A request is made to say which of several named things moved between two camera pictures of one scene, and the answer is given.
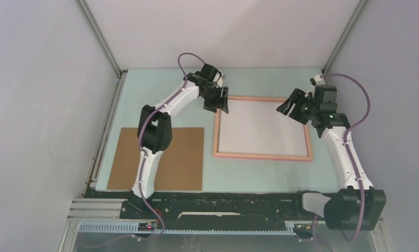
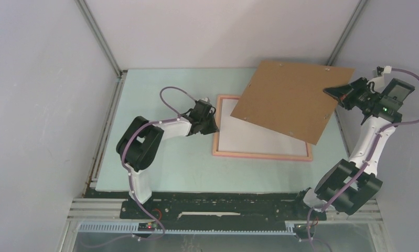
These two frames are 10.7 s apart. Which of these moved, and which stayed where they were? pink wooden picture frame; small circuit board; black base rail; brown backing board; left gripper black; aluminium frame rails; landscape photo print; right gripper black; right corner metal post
Moved: left gripper black; right gripper black; brown backing board
Stayed: pink wooden picture frame; aluminium frame rails; landscape photo print; right corner metal post; black base rail; small circuit board
